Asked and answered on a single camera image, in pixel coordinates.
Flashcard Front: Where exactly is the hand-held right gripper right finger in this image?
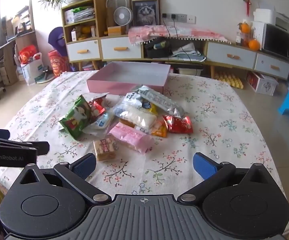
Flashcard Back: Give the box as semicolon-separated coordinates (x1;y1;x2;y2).
179;152;275;203

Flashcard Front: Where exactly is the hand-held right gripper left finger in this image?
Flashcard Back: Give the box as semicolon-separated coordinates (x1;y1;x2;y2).
16;153;111;204

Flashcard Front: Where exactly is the clear tan cracker packet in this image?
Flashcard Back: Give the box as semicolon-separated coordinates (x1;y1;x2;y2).
93;138;117;162

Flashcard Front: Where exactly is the green snack packet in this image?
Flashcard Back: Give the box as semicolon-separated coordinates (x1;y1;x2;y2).
59;95;92;140

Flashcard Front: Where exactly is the clear white-blue snack packet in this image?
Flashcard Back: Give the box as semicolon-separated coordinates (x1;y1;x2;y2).
83;112;115;137

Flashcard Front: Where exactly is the red white-print snack packet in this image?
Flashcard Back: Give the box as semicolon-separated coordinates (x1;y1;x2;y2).
162;115;193;134

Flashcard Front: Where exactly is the pink snack packet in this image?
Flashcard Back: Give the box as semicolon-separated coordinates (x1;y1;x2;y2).
109;125;155;154

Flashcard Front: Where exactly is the orange white biscuit packet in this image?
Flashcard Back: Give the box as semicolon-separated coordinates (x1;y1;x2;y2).
149;120;168;138

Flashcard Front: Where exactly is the small red snack packet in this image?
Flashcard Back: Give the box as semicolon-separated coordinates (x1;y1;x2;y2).
88;97;107;123

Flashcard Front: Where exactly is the clear rice cracker packet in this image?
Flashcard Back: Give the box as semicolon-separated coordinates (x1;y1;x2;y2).
113;104;157;133

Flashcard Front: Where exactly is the yellow biscuit packet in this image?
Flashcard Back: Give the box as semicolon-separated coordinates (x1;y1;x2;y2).
144;101;158;115

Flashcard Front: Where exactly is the long silver snack packet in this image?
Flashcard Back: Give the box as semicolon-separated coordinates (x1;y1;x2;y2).
137;85;183;117

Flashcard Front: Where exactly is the white dark-print snack packet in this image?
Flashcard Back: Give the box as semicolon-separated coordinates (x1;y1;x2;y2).
123;91;145;108

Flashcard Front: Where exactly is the pink cardboard box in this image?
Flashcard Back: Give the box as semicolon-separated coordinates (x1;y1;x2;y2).
87;61;171;96

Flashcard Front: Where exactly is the floral tablecloth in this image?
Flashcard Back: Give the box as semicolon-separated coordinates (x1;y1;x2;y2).
0;70;289;233

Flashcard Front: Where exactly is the white shopping bag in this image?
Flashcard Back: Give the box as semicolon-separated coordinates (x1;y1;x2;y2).
21;52;50;85

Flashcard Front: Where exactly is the red gift bag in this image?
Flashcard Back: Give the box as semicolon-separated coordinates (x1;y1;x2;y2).
18;44;37;64

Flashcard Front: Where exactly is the red round-pattern bag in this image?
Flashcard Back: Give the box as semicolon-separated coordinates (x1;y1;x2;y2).
48;50;70;77

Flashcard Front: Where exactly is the yellow egg tray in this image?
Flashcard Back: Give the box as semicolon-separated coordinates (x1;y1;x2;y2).
214;70;244;89

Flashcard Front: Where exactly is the dark wooden desk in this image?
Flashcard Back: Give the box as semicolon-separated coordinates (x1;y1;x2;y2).
0;0;37;85

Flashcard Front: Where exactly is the white printed crate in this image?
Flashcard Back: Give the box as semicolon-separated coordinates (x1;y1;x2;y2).
247;71;279;96

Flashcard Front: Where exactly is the wooden shelf cabinet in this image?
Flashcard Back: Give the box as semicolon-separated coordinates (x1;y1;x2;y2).
61;0;107;72

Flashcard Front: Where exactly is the purple round object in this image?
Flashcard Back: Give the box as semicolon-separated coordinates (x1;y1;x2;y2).
48;26;66;55

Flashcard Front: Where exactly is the long wooden TV cabinet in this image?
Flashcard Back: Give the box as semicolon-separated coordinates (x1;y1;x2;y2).
100;34;289;80

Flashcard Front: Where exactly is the pile of folded papers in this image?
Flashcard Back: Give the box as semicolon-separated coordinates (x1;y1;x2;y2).
172;42;206;62

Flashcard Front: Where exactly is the black storage box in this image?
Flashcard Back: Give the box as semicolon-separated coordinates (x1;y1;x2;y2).
144;38;171;58

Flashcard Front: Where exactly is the pink patterned cloth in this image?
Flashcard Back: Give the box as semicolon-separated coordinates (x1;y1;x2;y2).
128;25;231;47

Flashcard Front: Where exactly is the orange cardboard box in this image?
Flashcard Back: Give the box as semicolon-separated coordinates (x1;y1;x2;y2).
108;26;126;36

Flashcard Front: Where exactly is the black microwave oven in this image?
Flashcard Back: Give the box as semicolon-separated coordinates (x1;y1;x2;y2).
261;22;289;60

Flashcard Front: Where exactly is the small white fan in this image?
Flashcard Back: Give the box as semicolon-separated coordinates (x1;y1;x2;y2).
113;6;131;27

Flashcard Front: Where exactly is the white printer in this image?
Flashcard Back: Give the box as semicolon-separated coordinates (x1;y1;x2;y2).
253;8;289;33

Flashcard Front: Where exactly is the large white mesh fan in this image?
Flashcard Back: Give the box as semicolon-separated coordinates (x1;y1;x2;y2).
106;0;128;28

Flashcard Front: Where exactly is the framed cat picture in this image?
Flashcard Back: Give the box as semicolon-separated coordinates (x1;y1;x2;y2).
129;0;160;27

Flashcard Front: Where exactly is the grey wall socket strip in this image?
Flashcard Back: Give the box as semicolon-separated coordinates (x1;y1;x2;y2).
162;13;187;22

